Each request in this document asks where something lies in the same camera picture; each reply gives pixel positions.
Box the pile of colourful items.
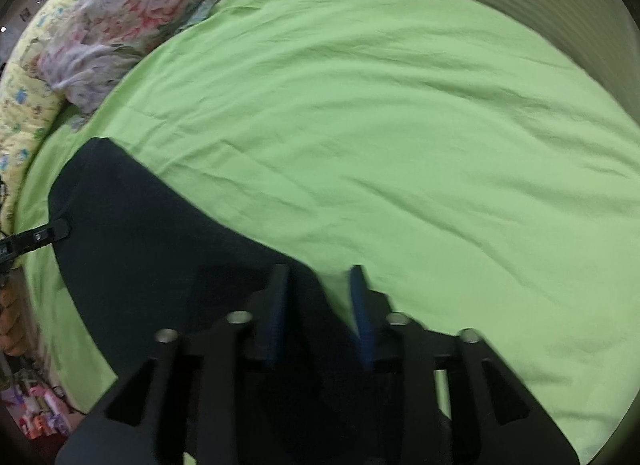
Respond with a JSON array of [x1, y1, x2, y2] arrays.
[[0, 370, 76, 441]]

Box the yellow cartoon print pillow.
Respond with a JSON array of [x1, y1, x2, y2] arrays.
[[0, 0, 133, 230]]

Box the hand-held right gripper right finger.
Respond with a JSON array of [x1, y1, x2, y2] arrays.
[[348, 265, 581, 465]]

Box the floral pillow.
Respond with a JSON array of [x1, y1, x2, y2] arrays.
[[37, 0, 251, 113]]

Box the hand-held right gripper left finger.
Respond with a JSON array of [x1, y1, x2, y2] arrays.
[[55, 264, 291, 465]]

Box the green bed sheet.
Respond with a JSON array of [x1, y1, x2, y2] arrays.
[[10, 0, 640, 465]]

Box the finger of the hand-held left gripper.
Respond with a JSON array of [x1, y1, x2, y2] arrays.
[[0, 218, 71, 258]]

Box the black pants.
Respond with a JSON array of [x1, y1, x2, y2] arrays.
[[48, 137, 401, 465]]

